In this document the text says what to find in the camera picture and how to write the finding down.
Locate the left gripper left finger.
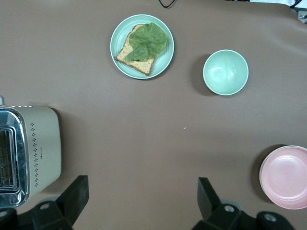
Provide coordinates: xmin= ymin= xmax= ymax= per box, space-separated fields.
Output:
xmin=0 ymin=174 xmax=90 ymax=230

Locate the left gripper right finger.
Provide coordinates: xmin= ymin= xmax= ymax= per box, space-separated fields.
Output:
xmin=191 ymin=176 xmax=295 ymax=230

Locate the pink plate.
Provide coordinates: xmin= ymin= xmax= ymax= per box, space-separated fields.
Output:
xmin=260 ymin=146 xmax=307 ymax=210

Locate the beige chrome toaster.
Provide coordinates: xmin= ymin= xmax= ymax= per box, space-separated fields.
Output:
xmin=0 ymin=95 xmax=62 ymax=208

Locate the brown table mat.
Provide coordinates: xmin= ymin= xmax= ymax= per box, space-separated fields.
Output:
xmin=0 ymin=0 xmax=307 ymax=230

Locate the green bowl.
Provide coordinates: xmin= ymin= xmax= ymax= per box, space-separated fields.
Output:
xmin=202 ymin=49 xmax=249 ymax=96

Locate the light tan bread slice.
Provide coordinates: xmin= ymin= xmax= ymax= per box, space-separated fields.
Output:
xmin=115 ymin=23 xmax=159 ymax=77

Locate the green plate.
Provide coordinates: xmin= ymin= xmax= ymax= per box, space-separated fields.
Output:
xmin=109 ymin=13 xmax=175 ymax=80

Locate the green lettuce leaf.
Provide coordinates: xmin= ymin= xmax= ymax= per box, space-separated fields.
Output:
xmin=124 ymin=22 xmax=168 ymax=62

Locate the looped black cable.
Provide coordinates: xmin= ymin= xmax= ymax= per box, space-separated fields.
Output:
xmin=157 ymin=0 xmax=178 ymax=9

